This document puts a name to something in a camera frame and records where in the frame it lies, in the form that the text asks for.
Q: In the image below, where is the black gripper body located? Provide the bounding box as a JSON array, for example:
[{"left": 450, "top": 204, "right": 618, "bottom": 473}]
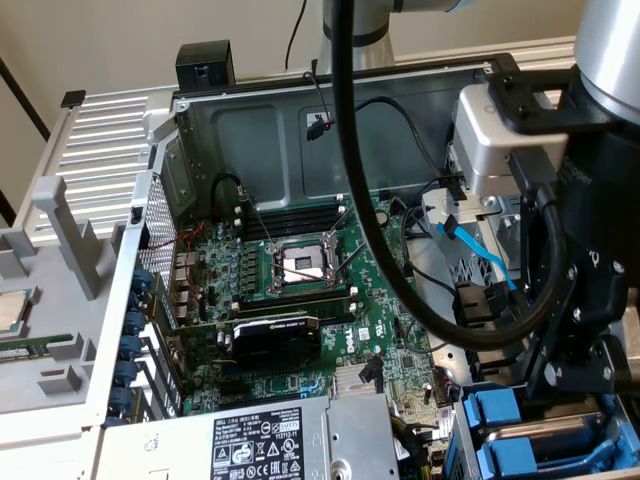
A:
[{"left": 559, "top": 124, "right": 640, "bottom": 286}]

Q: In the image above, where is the blue SATA wire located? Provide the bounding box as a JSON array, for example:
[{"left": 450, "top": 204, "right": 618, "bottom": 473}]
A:
[{"left": 436, "top": 217, "right": 519, "bottom": 292}]

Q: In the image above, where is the hard drive with blue caddy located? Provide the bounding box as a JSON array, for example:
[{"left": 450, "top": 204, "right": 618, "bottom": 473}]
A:
[{"left": 447, "top": 364, "right": 640, "bottom": 480}]

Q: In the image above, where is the silver metal drive cage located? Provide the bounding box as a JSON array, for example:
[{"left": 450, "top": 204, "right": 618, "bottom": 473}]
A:
[{"left": 422, "top": 97, "right": 524, "bottom": 281}]

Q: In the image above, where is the green motherboard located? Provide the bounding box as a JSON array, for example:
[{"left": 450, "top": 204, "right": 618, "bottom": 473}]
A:
[{"left": 169, "top": 192, "right": 454, "bottom": 451}]

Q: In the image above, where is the silver finned heatsink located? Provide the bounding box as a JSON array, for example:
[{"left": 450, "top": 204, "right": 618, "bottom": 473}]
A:
[{"left": 333, "top": 363, "right": 387, "bottom": 400}]

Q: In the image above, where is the black RAM slot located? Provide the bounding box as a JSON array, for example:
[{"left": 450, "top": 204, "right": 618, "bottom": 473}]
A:
[
  {"left": 238, "top": 289, "right": 359, "bottom": 306},
  {"left": 234, "top": 217, "right": 344, "bottom": 236},
  {"left": 234, "top": 205, "right": 346, "bottom": 224},
  {"left": 237, "top": 302, "right": 359, "bottom": 324}
]

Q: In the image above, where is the thin metal locking lever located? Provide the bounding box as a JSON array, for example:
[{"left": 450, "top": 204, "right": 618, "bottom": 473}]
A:
[
  {"left": 327, "top": 209, "right": 352, "bottom": 239},
  {"left": 238, "top": 185, "right": 275, "bottom": 251}
]

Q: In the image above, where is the metal CPU socket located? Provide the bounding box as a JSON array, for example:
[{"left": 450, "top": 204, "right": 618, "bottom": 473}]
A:
[{"left": 267, "top": 233, "right": 349, "bottom": 296}]

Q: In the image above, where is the black graphics card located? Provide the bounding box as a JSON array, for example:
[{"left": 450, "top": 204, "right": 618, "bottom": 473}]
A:
[{"left": 167, "top": 312, "right": 322, "bottom": 374}]

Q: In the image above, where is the open metal PC case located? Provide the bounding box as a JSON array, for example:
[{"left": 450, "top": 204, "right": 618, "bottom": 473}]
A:
[{"left": 79, "top": 52, "right": 640, "bottom": 480}]

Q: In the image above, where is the metal rear port block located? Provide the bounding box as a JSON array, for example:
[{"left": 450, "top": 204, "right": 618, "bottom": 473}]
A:
[{"left": 169, "top": 249, "right": 202, "bottom": 324}]

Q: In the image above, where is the silver power supply unit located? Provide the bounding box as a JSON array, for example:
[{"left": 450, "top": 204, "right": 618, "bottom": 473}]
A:
[{"left": 99, "top": 394, "right": 401, "bottom": 480}]

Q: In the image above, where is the small black box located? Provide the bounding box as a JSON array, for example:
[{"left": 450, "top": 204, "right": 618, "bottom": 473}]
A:
[{"left": 175, "top": 40, "right": 236, "bottom": 94}]

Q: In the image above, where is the grey plastic parts rack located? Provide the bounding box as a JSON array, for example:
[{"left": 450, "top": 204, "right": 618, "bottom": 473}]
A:
[{"left": 0, "top": 174, "right": 130, "bottom": 416}]

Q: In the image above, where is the green RAM stick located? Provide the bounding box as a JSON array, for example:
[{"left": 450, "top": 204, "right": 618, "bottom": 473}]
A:
[{"left": 0, "top": 333, "right": 74, "bottom": 362}]

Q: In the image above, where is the silver CPU chip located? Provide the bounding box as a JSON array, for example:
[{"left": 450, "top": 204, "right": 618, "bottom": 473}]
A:
[{"left": 0, "top": 288, "right": 30, "bottom": 335}]

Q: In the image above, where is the black tripod leg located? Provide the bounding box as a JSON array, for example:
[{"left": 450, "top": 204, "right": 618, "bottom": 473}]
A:
[{"left": 0, "top": 57, "right": 51, "bottom": 144}]

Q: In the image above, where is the black plastic cable shroud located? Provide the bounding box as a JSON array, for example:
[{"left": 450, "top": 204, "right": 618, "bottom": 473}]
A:
[{"left": 452, "top": 281, "right": 531, "bottom": 386}]

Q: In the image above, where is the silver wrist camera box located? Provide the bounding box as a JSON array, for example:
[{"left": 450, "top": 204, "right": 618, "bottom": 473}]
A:
[{"left": 452, "top": 84, "right": 571, "bottom": 194}]

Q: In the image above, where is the black camera mounting bracket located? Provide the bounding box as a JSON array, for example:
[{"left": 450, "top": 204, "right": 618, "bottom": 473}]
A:
[{"left": 487, "top": 67, "right": 612, "bottom": 135}]

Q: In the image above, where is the black wire with connector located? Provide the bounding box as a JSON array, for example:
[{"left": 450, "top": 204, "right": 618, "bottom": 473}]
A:
[{"left": 304, "top": 97, "right": 469, "bottom": 201}]

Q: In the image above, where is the power supply wire bundle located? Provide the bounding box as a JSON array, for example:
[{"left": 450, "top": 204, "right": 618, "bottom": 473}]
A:
[{"left": 389, "top": 414, "right": 446, "bottom": 480}]

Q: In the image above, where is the thick black camera cable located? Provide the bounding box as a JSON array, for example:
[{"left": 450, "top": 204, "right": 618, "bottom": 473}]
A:
[{"left": 331, "top": 0, "right": 569, "bottom": 349}]

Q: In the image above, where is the thin black red wire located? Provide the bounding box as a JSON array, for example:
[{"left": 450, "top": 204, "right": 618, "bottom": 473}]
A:
[{"left": 302, "top": 58, "right": 334, "bottom": 132}]

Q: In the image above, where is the thin black cable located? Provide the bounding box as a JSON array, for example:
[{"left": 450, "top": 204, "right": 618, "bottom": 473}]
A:
[{"left": 285, "top": 0, "right": 309, "bottom": 69}]

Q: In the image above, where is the black looped cable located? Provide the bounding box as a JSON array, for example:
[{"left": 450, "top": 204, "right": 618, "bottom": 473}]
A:
[{"left": 211, "top": 172, "right": 251, "bottom": 221}]

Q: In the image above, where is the red black twisted wire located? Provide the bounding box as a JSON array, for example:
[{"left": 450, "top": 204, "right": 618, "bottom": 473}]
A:
[{"left": 144, "top": 219, "right": 207, "bottom": 311}]

